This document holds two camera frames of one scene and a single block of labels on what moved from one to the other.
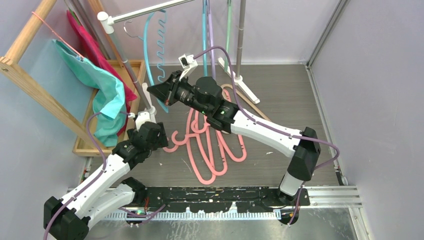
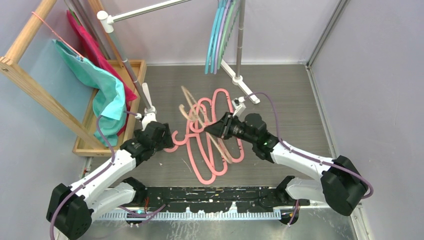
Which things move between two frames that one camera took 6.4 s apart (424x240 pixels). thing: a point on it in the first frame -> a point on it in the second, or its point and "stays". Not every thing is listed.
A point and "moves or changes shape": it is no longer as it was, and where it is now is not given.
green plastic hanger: [228, 33] moves or changes shape
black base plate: [219, 199] stays
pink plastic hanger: [176, 142] stays
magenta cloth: [90, 51] stays
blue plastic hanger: [205, 37] -> [217, 36]
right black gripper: [167, 91] -> [221, 128]
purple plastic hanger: [211, 38] -> [222, 30]
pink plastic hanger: [224, 167] -> [216, 153]
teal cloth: [109, 106] stays
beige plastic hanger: [245, 99] -> [198, 115]
